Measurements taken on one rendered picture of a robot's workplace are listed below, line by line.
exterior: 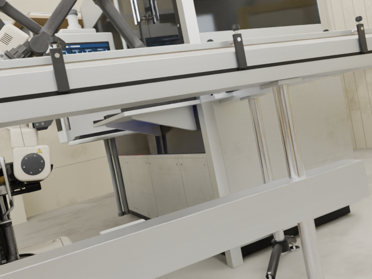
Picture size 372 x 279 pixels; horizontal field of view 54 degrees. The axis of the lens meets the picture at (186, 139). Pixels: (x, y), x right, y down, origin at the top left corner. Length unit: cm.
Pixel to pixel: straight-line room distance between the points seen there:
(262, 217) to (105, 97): 53
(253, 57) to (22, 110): 59
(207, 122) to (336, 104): 92
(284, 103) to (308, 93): 118
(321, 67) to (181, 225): 62
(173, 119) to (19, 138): 73
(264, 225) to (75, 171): 444
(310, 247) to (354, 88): 431
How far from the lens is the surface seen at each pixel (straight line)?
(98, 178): 546
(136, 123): 235
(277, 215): 108
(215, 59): 96
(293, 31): 231
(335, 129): 242
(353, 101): 540
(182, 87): 90
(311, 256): 121
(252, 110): 177
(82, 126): 267
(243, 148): 197
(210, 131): 187
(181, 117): 191
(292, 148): 113
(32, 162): 185
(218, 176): 189
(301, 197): 113
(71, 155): 532
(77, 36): 280
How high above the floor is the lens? 77
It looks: 2 degrees down
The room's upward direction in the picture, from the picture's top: 11 degrees counter-clockwise
